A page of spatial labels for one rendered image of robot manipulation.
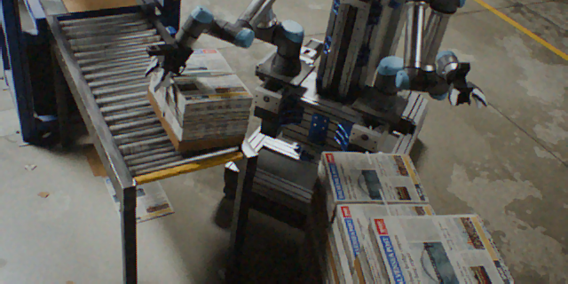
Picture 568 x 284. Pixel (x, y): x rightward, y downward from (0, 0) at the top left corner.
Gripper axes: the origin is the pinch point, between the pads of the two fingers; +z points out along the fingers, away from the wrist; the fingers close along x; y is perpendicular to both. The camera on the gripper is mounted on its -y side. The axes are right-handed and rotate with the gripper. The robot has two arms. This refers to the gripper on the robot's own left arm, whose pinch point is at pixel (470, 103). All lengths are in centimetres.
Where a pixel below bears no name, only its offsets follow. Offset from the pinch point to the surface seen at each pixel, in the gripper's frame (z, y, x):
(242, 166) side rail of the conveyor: -13, 40, 82
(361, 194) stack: 8, 36, 36
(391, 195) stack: 7.0, 37.7, 24.6
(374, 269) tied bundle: 53, 23, 40
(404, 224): 45, 13, 30
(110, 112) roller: -31, 26, 137
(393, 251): 55, 12, 35
